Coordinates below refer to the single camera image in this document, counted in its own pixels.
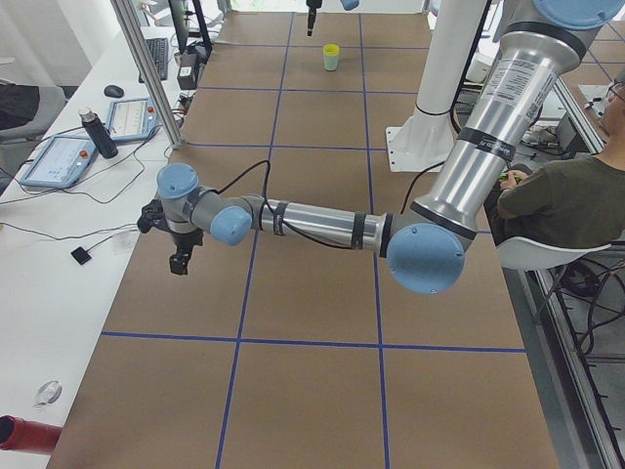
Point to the clear tape roll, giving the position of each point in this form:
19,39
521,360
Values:
48,393

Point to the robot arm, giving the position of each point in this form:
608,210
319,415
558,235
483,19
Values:
425,243
347,5

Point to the red cylinder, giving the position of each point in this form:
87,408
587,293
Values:
28,436

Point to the small black square device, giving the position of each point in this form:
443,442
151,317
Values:
81,255

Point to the seated person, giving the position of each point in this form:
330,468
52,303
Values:
576,203

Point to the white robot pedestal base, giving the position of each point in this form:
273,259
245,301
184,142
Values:
426,137

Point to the black power adapter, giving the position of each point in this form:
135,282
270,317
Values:
187,72

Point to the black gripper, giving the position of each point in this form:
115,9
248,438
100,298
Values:
311,21
186,240

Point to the teach pendant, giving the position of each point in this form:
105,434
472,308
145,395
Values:
131,120
61,163

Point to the black water bottle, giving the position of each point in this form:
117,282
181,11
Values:
99,135

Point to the black keyboard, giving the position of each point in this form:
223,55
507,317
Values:
158,49

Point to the white chair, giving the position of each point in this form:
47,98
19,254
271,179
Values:
524,254

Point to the aluminium frame post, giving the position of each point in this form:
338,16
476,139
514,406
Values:
129,24

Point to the far teach pendant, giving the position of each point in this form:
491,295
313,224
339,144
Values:
131,120

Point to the black computer mouse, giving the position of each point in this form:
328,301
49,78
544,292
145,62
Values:
113,91

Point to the near teach pendant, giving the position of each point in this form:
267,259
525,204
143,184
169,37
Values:
61,163

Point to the green cup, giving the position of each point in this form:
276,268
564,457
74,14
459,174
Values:
330,62

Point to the yellow cup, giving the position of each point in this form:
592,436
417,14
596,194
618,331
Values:
331,50

